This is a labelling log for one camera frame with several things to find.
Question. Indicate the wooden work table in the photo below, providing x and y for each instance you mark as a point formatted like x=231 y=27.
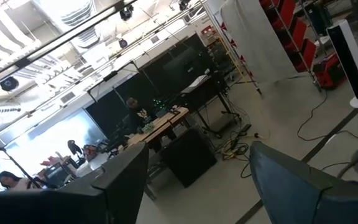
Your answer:
x=163 y=124

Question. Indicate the red toolbox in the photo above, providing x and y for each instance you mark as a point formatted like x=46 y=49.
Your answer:
x=329 y=73

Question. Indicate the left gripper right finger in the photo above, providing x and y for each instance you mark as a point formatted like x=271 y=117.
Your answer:
x=291 y=193

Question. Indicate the black ceiling spotlight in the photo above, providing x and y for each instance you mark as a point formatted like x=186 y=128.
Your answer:
x=9 y=84

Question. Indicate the black backdrop panels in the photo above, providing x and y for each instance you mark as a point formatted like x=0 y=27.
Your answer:
x=172 y=68

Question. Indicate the white hanging sheet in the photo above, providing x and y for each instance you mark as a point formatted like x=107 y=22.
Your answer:
x=253 y=40

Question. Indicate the person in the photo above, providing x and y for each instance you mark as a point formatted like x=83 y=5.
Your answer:
x=11 y=182
x=138 y=116

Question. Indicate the black cabinet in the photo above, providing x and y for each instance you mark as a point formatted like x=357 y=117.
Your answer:
x=188 y=158

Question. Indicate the black desk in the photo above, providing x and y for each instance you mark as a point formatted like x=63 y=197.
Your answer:
x=204 y=93

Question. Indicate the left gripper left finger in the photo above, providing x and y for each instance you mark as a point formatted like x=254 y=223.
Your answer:
x=73 y=205

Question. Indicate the black overhead beam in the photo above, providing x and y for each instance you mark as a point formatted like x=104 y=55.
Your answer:
x=23 y=63

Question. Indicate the red bin rack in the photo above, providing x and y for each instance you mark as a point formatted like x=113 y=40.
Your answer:
x=297 y=31

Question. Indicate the white black tower fan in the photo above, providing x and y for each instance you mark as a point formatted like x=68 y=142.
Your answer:
x=350 y=59

